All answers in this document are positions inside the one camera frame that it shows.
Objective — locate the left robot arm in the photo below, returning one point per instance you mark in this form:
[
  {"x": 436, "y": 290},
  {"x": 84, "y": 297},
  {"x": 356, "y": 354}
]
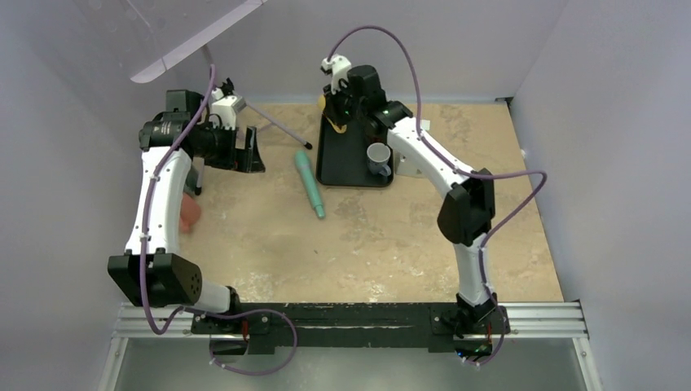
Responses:
[{"x": 191, "y": 126}]

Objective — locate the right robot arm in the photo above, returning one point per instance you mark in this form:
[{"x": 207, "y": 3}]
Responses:
[{"x": 468, "y": 197}]

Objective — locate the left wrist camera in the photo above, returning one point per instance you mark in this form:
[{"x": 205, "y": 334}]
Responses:
[{"x": 226, "y": 108}]

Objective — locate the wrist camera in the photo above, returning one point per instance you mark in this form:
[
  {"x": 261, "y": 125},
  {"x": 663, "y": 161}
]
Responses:
[
  {"x": 337, "y": 67},
  {"x": 226, "y": 108}
]

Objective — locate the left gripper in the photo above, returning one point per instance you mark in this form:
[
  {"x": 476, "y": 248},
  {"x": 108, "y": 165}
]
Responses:
[{"x": 248, "y": 160}]

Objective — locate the pink cup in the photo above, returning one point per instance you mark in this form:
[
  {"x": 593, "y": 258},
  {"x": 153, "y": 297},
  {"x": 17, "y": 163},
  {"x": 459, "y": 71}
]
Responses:
[{"x": 189, "y": 215}]

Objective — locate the tripod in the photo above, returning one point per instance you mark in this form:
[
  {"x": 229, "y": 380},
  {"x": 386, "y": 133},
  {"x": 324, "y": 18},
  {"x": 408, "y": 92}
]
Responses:
[{"x": 200, "y": 168}]

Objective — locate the teal cylinder toy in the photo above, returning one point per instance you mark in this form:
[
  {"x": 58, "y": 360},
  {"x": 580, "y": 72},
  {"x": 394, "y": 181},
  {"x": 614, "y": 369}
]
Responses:
[{"x": 303, "y": 166}]

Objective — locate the blue patterned mug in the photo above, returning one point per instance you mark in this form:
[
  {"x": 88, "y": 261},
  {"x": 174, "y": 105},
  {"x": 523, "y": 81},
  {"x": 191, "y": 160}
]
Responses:
[{"x": 378, "y": 155}]

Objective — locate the aluminium rail frame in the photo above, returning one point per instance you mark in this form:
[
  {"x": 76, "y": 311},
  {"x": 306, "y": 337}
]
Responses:
[{"x": 547, "y": 348}]

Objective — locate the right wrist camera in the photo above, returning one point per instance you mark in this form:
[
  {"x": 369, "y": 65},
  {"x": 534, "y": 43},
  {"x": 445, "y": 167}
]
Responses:
[{"x": 337, "y": 67}]

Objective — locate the black tray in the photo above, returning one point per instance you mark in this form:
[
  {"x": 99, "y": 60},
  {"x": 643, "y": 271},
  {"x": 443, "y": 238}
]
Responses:
[{"x": 342, "y": 158}]

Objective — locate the yellow mug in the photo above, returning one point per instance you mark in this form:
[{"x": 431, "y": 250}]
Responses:
[{"x": 332, "y": 113}]

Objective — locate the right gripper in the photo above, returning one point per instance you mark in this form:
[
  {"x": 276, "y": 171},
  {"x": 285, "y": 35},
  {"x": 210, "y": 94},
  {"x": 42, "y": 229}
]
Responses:
[{"x": 331, "y": 111}]

